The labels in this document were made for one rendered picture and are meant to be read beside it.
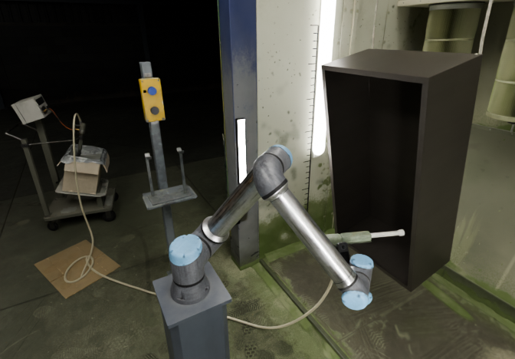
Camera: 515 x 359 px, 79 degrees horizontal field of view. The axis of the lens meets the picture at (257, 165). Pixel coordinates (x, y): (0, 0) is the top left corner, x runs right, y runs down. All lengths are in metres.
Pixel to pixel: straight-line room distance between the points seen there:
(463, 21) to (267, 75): 1.43
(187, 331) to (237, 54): 1.54
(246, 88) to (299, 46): 0.48
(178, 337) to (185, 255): 0.39
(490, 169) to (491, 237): 0.51
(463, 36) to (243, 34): 1.58
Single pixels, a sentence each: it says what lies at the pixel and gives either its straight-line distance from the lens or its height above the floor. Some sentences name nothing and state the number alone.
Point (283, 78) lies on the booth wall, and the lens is 2.22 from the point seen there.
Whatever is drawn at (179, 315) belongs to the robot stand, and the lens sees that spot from 1.57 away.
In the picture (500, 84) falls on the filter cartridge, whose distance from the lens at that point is 2.58.
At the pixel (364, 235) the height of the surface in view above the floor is 0.84.
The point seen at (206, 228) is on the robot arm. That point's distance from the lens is 1.54.
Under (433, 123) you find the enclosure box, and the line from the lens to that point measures 1.47.
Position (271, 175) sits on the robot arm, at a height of 1.32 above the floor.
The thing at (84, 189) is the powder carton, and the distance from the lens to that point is 3.51.
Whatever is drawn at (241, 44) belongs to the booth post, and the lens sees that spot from 2.05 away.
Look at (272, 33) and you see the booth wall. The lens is 2.16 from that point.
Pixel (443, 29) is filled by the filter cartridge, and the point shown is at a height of 1.81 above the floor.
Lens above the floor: 1.79
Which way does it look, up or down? 23 degrees down
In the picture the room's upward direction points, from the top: 1 degrees counter-clockwise
